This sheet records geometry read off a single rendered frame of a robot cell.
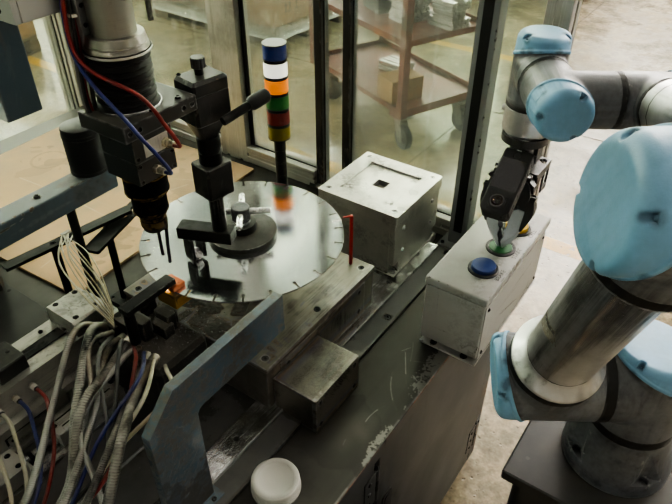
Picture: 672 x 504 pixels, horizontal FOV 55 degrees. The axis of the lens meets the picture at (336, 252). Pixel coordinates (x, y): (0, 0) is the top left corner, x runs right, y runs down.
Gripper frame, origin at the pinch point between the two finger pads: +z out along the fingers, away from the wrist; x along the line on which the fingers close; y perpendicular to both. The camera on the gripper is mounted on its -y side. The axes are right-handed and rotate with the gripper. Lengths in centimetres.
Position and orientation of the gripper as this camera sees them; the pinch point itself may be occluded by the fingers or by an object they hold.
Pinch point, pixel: (499, 242)
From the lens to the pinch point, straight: 113.1
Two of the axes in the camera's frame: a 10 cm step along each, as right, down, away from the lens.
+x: -8.2, -3.5, 4.5
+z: 0.0, 7.9, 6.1
